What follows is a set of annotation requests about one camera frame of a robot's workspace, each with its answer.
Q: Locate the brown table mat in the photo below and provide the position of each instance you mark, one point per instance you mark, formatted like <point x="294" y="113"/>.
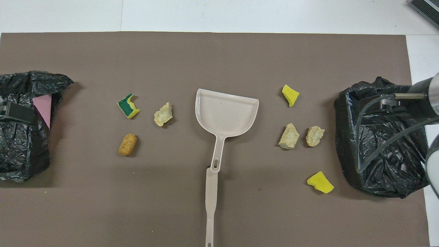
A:
<point x="219" y="61"/>

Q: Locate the crumpled black trash bag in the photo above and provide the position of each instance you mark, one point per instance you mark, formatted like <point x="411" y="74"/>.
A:
<point x="20" y="151"/>
<point x="394" y="180"/>

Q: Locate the dark ridged block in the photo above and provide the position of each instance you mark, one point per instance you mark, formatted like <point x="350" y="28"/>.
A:
<point x="428" y="8"/>

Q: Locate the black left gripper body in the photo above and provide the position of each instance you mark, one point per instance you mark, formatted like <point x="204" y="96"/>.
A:
<point x="20" y="114"/>

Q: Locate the pink bin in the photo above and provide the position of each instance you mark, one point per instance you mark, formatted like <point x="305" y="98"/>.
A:
<point x="43" y="109"/>

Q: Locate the beige plastic dustpan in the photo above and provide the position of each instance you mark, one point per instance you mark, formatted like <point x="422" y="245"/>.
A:
<point x="224" y="115"/>

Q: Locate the beige brush with black bristles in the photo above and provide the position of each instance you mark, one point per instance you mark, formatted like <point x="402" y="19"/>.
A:
<point x="210" y="206"/>

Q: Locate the beige foam chunk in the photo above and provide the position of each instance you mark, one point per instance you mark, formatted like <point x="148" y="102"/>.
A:
<point x="162" y="116"/>
<point x="289" y="137"/>
<point x="314" y="136"/>

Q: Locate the orange-brown sponge lump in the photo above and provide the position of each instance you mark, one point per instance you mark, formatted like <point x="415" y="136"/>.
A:
<point x="127" y="144"/>

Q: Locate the green and yellow sponge piece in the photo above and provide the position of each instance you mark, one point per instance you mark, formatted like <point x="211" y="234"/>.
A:
<point x="128" y="108"/>

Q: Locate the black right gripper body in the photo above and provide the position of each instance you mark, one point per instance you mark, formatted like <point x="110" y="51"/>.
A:
<point x="387" y="102"/>

